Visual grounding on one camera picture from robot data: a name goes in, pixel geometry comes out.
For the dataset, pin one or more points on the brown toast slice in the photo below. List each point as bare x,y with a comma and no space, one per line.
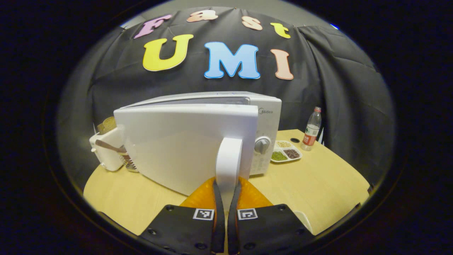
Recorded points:
107,124

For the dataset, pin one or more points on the black backdrop cloth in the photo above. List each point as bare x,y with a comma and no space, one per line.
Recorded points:
336,78

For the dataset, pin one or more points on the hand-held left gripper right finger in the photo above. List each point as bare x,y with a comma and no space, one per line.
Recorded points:
232,219

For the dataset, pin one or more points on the white toaster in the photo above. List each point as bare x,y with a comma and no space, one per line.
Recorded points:
106,156

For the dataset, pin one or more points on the brown spoon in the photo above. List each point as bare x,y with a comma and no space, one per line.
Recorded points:
108,146

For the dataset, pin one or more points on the white microwave oven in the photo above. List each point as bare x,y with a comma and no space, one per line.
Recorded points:
184,145

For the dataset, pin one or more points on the white divided bean dish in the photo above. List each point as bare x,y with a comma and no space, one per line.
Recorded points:
286,151

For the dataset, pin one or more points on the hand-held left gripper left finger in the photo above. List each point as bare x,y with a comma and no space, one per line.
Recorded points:
219,219

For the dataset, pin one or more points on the clear plastic water bottle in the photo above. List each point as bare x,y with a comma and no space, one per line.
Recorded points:
311,132

